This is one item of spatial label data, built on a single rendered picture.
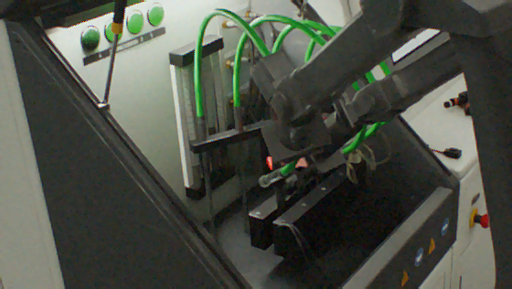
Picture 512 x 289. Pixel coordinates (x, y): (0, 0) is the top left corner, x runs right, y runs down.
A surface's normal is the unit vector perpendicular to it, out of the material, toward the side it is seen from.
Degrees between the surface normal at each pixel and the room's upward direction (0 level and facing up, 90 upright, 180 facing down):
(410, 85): 63
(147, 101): 90
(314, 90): 97
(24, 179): 90
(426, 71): 69
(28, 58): 90
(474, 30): 99
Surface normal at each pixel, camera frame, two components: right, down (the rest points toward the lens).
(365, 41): -0.85, 0.44
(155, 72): 0.80, 0.21
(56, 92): -0.59, 0.39
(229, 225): -0.07, -0.90
